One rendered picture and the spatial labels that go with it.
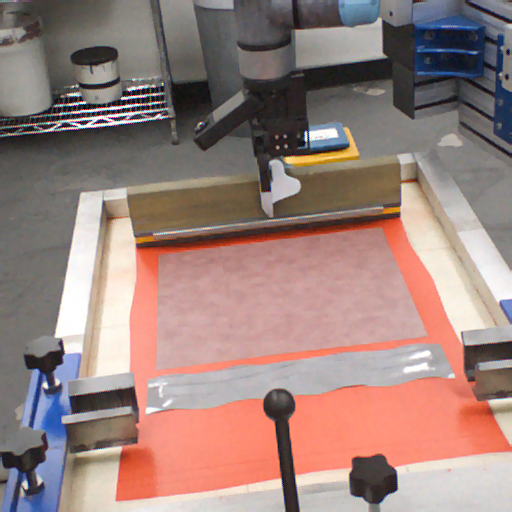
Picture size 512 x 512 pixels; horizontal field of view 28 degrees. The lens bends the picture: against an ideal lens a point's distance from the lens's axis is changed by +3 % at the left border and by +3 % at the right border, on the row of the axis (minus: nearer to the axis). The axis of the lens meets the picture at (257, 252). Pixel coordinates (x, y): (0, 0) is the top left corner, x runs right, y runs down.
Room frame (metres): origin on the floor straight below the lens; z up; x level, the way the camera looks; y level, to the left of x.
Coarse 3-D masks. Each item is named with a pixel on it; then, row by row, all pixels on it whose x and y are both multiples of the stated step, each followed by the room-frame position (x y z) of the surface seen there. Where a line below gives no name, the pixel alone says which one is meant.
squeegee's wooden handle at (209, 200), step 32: (384, 160) 1.35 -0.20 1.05; (128, 192) 1.34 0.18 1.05; (160, 192) 1.34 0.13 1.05; (192, 192) 1.34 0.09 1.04; (224, 192) 1.34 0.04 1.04; (256, 192) 1.34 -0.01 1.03; (320, 192) 1.34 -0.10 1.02; (352, 192) 1.34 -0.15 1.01; (384, 192) 1.34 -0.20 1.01; (160, 224) 1.34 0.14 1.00; (192, 224) 1.34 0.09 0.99
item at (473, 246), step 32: (416, 160) 1.48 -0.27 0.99; (96, 192) 1.49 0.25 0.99; (448, 192) 1.35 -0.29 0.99; (96, 224) 1.38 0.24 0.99; (448, 224) 1.27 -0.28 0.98; (480, 224) 1.24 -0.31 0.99; (96, 256) 1.28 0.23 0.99; (480, 256) 1.15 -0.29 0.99; (64, 288) 1.19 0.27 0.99; (96, 288) 1.22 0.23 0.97; (480, 288) 1.11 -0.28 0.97; (64, 320) 1.11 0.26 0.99; (64, 480) 0.81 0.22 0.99; (416, 480) 0.75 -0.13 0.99
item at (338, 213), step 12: (372, 204) 1.34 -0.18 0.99; (276, 216) 1.34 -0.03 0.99; (288, 216) 1.33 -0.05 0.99; (300, 216) 1.33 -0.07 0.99; (312, 216) 1.33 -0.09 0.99; (324, 216) 1.33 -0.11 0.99; (336, 216) 1.33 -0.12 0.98; (348, 216) 1.33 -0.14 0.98; (180, 228) 1.33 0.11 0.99; (192, 228) 1.33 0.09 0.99; (204, 228) 1.33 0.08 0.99; (216, 228) 1.33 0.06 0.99; (228, 228) 1.33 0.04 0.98; (240, 228) 1.33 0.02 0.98; (252, 228) 1.33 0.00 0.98
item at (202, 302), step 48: (240, 240) 1.34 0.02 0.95; (144, 288) 1.23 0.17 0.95; (192, 288) 1.21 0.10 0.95; (240, 288) 1.20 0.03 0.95; (144, 336) 1.10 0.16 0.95; (192, 336) 1.09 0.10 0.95; (240, 336) 1.08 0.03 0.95; (288, 336) 1.07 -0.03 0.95; (144, 384) 1.00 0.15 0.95; (144, 432) 0.91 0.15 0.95; (192, 432) 0.90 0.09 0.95; (240, 432) 0.89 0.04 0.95; (144, 480) 0.83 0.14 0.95; (192, 480) 0.82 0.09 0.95; (240, 480) 0.81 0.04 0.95
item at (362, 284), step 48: (288, 240) 1.32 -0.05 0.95; (336, 240) 1.31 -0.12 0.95; (384, 240) 1.29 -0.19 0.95; (288, 288) 1.18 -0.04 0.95; (336, 288) 1.17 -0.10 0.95; (384, 288) 1.16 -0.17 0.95; (432, 288) 1.14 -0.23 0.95; (336, 336) 1.05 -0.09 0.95; (384, 336) 1.04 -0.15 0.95; (432, 336) 1.03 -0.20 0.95; (432, 384) 0.94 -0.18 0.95; (336, 432) 0.87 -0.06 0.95; (384, 432) 0.86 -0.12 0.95; (432, 432) 0.85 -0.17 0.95; (480, 432) 0.85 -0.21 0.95
